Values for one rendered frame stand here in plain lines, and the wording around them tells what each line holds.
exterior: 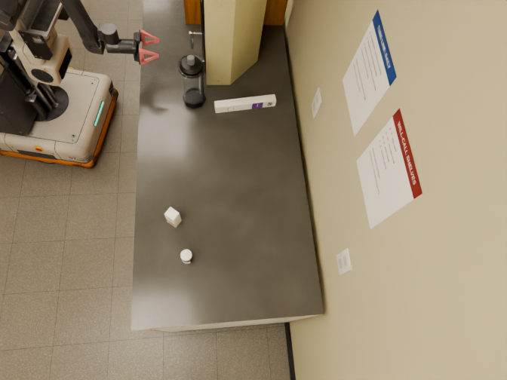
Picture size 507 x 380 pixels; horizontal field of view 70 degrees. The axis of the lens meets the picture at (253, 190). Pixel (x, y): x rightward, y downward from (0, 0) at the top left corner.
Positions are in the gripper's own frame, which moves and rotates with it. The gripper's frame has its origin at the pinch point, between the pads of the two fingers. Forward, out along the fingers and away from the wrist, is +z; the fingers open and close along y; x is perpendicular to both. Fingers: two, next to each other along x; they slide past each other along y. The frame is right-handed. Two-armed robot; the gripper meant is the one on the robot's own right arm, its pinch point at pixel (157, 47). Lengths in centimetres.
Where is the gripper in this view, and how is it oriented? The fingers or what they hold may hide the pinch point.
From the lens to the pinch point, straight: 167.3
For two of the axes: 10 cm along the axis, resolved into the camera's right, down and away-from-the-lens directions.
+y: -1.1, -8.5, 5.1
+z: 9.8, -0.2, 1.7
